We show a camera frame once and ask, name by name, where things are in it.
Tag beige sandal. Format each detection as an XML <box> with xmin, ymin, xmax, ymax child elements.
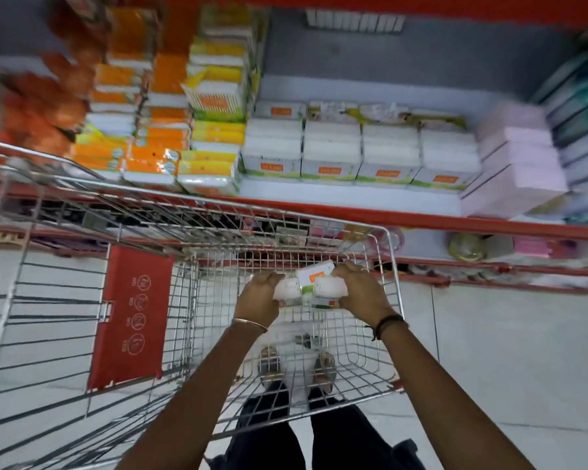
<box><xmin>314</xmin><ymin>350</ymin><xmax>339</xmax><ymax>393</ymax></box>
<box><xmin>257</xmin><ymin>345</ymin><xmax>286</xmax><ymax>391</ymax></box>

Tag black cord bracelet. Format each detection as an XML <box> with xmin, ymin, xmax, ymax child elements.
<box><xmin>365</xmin><ymin>314</ymin><xmax>406</xmax><ymax>342</ymax></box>

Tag metal wire shopping cart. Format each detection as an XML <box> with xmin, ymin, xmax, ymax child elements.
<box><xmin>0</xmin><ymin>137</ymin><xmax>406</xmax><ymax>470</ymax></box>

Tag large white tissue pack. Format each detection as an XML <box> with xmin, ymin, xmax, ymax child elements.
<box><xmin>411</xmin><ymin>109</ymin><xmax>483</xmax><ymax>191</ymax></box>
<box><xmin>241</xmin><ymin>101</ymin><xmax>305</xmax><ymax>180</ymax></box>
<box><xmin>301</xmin><ymin>102</ymin><xmax>364</xmax><ymax>182</ymax></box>
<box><xmin>356</xmin><ymin>103</ymin><xmax>422</xmax><ymax>186</ymax></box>

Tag small pink box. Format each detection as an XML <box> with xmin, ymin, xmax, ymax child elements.
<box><xmin>513</xmin><ymin>236</ymin><xmax>552</xmax><ymax>259</ymax></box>

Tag person's left hand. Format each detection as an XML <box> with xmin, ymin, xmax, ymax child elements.
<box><xmin>232</xmin><ymin>272</ymin><xmax>286</xmax><ymax>334</ymax></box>

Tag small white tissue packet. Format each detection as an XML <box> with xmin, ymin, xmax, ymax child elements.
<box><xmin>273</xmin><ymin>260</ymin><xmax>350</xmax><ymax>310</ymax></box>

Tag gold bangle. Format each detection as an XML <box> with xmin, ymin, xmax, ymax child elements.
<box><xmin>231</xmin><ymin>318</ymin><xmax>270</xmax><ymax>334</ymax></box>

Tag person's right hand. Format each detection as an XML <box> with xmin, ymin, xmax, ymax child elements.
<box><xmin>332</xmin><ymin>261</ymin><xmax>399</xmax><ymax>329</ymax></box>

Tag stack of yellow tissue packets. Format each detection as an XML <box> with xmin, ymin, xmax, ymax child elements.
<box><xmin>176</xmin><ymin>2</ymin><xmax>271</xmax><ymax>197</ymax></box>

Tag person's left forearm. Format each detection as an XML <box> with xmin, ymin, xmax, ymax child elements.
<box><xmin>113</xmin><ymin>322</ymin><xmax>296</xmax><ymax>470</ymax></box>

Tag person's right forearm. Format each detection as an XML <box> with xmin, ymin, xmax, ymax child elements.
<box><xmin>367</xmin><ymin>315</ymin><xmax>538</xmax><ymax>470</ymax></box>

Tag red metal shelving unit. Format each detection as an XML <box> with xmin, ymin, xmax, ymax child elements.
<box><xmin>0</xmin><ymin>0</ymin><xmax>588</xmax><ymax>296</ymax></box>

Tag black trousers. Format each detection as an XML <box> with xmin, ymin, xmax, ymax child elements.
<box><xmin>210</xmin><ymin>381</ymin><xmax>426</xmax><ymax>470</ymax></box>

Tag pile of orange snack bags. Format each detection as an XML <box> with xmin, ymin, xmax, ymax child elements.
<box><xmin>0</xmin><ymin>0</ymin><xmax>109</xmax><ymax>174</ymax></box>

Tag stack of orange tissue packets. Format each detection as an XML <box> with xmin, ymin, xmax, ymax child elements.
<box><xmin>69</xmin><ymin>4</ymin><xmax>194</xmax><ymax>192</ymax></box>

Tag white price tag strip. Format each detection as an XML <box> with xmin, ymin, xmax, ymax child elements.
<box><xmin>305</xmin><ymin>8</ymin><xmax>406</xmax><ymax>34</ymax></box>

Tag red cart seat flap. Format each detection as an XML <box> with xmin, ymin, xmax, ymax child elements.
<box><xmin>87</xmin><ymin>245</ymin><xmax>175</xmax><ymax>392</ymax></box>

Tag round yellow container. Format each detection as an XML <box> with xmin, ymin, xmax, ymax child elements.
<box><xmin>448</xmin><ymin>233</ymin><xmax>486</xmax><ymax>263</ymax></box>

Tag stack of blue-green packs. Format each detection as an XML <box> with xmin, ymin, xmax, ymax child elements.
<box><xmin>531</xmin><ymin>29</ymin><xmax>588</xmax><ymax>227</ymax></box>

